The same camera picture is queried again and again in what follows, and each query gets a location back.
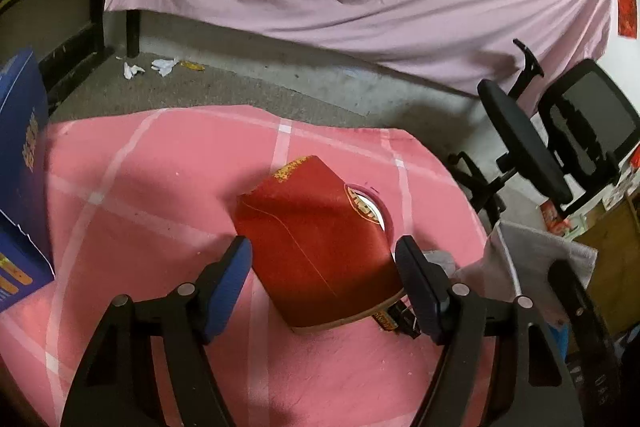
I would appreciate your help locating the black office chair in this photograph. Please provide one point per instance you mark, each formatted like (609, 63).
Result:
(525, 142)

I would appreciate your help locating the white crumpled tissue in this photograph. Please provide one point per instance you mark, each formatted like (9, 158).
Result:
(132, 70)
(164, 66)

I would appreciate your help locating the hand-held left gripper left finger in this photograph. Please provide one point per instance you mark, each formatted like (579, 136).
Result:
(227, 292)

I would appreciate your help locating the white cloth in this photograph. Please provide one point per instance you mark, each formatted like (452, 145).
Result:
(540, 252)

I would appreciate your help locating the yellow wrapper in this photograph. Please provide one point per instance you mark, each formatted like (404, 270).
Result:
(191, 66)

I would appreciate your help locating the red snack packets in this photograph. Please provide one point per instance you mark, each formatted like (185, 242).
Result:
(555, 217)

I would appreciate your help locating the wooden cabinet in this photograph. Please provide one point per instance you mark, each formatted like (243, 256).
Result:
(615, 257)

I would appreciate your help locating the dark small packet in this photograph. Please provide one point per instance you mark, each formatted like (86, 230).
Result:
(395, 319)

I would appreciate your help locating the red carton with window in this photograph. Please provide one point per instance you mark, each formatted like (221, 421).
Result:
(310, 247)

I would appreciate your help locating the pink checked tablecloth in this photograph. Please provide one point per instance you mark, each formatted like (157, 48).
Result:
(150, 207)

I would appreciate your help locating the red paper wall decoration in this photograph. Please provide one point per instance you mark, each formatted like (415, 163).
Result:
(627, 12)

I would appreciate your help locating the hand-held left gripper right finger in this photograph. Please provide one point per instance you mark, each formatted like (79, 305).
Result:
(422, 292)

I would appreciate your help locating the blue cardboard box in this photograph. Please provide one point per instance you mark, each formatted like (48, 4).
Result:
(20, 157)

